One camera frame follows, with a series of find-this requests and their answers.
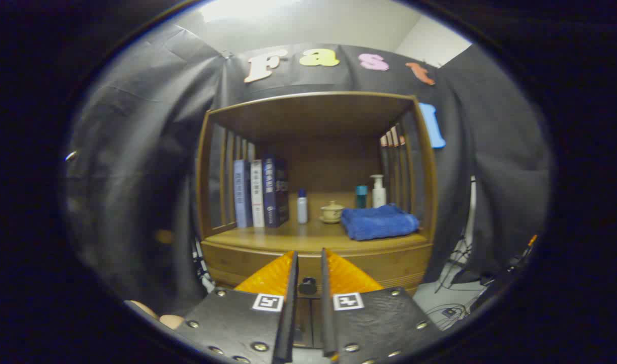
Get black floor cables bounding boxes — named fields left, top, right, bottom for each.
left=430, top=302, right=483, bottom=332

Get light blue book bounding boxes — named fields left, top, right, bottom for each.
left=233, top=159, right=253, bottom=229

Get wooden drawer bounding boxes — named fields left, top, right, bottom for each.
left=201, top=241, right=434, bottom=304

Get blue folded towel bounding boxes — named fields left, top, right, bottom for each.
left=341, top=203, right=420, bottom=241

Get white book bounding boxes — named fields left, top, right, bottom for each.
left=250, top=160, right=265, bottom=228

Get white pump bottle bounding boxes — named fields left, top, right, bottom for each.
left=370, top=174, right=387, bottom=208

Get wooden countertop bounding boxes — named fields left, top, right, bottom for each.
left=203, top=192, right=433, bottom=253

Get beige lidded teacup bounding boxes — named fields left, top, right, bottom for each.
left=321, top=200, right=345, bottom=221

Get black tripod stand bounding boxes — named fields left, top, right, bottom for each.
left=435, top=174, right=478, bottom=294

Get dark blue book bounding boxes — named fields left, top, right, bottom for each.
left=262, top=156, right=290, bottom=228

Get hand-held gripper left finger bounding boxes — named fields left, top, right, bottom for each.
left=174, top=250, right=299, bottom=364

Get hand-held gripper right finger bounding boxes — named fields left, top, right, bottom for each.
left=320, top=247, right=444, bottom=364

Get black backdrop cloth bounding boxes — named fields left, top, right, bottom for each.
left=63, top=23, right=554, bottom=316

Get wooden cabinet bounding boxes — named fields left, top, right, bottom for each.
left=195, top=91, right=439, bottom=349

